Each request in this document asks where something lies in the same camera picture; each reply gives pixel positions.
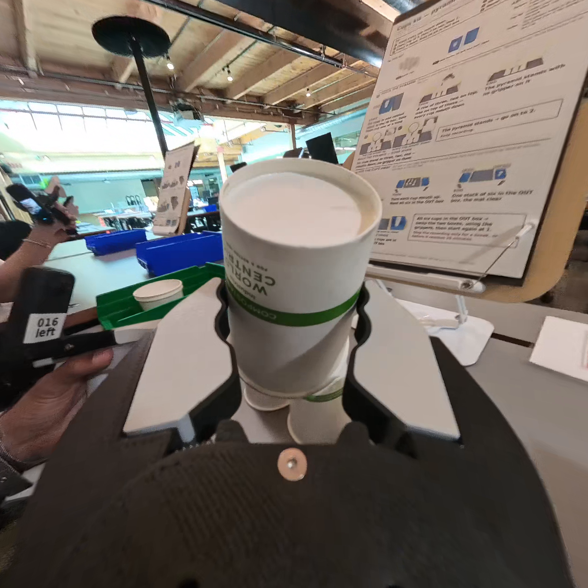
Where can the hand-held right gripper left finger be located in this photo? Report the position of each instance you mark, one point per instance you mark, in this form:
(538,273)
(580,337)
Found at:
(183,358)

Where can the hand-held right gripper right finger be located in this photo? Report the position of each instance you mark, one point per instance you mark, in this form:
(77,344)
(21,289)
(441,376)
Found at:
(404,367)

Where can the green plastic bin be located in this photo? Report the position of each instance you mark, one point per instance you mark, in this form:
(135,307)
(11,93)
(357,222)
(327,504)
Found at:
(115,307)

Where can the person's left hand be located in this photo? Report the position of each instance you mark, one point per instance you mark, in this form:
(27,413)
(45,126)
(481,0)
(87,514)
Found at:
(46,413)

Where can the blue plastic bin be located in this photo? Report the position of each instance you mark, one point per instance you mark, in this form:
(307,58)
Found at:
(183,252)
(115,241)

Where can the white paper sheet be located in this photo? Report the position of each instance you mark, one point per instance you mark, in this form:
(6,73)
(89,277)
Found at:
(560,342)

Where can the black monitor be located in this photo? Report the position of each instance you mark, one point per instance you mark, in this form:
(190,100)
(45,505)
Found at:
(321,147)

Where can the printed instruction sheet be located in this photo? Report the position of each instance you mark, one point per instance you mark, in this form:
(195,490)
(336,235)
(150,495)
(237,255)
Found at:
(459,138)

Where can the black round ceiling pole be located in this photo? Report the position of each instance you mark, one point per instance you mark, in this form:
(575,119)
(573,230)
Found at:
(133,36)

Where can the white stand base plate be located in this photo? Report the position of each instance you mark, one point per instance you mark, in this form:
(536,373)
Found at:
(558,257)

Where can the black ceiling duct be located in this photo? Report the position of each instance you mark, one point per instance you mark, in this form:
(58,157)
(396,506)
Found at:
(275,18)

